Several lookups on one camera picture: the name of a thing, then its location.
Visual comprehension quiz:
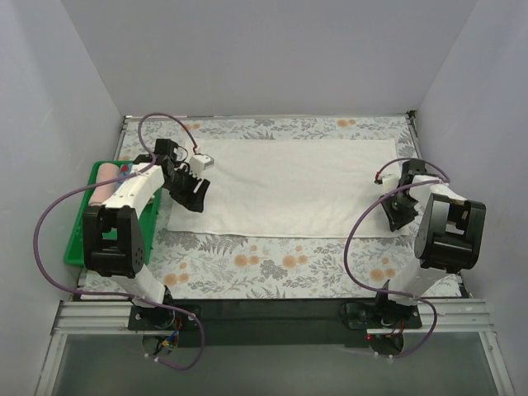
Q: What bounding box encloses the pink towel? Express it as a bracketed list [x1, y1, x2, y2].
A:
[89, 163, 121, 207]

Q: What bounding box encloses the white towel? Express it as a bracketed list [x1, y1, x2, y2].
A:
[167, 139, 399, 238]

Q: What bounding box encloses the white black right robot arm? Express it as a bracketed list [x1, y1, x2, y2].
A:
[375, 158, 486, 327]

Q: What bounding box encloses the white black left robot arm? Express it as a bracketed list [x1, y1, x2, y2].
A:
[82, 139, 215, 325]

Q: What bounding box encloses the green plastic tray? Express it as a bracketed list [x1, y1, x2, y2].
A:
[64, 160, 161, 267]

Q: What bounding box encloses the blue rolled towel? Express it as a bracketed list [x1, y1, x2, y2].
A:
[118, 163, 133, 183]

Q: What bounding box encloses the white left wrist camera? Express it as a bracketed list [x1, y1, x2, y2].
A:
[189, 153, 215, 174]

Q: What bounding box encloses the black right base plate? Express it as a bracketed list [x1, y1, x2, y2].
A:
[339, 299, 422, 330]

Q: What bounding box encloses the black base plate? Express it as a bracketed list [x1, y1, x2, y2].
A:
[127, 305, 198, 331]
[339, 299, 422, 330]

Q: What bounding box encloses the aluminium frame rail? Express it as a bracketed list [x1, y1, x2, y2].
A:
[53, 299, 493, 334]

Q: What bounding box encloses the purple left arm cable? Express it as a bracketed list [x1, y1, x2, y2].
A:
[32, 112, 205, 370]

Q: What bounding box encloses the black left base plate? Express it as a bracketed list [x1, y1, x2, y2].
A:
[127, 305, 198, 331]

